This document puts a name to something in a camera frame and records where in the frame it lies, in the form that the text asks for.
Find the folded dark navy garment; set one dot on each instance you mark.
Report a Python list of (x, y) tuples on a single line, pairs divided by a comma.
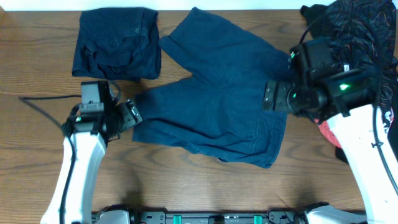
[(118, 43)]

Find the black patterned garment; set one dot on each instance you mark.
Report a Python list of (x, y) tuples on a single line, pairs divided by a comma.
[(366, 30)]

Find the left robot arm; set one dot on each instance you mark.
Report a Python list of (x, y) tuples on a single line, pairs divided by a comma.
[(90, 126)]

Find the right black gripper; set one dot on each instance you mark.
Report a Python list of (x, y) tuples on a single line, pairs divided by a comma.
[(283, 89)]

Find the red orange garment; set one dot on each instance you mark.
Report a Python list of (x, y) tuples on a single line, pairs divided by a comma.
[(327, 133)]

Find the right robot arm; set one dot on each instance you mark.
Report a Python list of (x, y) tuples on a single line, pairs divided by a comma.
[(327, 88)]

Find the navy blue shorts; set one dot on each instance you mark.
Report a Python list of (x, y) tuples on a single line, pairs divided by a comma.
[(217, 111)]

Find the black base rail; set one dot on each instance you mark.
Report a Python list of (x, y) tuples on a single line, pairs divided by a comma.
[(217, 217)]

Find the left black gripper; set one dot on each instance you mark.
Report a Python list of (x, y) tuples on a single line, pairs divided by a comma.
[(132, 115)]

